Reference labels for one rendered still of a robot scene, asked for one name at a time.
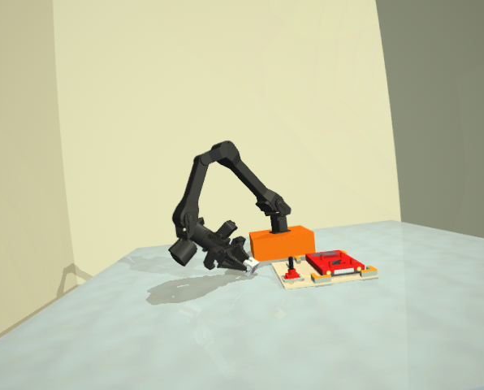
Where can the red square block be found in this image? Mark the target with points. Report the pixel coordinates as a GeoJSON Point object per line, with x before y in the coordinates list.
{"type": "Point", "coordinates": [291, 272]}

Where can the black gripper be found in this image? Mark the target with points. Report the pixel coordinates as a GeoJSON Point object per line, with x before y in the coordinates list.
{"type": "Point", "coordinates": [227, 255]}

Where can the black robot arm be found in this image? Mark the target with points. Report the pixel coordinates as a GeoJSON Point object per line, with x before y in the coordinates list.
{"type": "Point", "coordinates": [187, 211]}

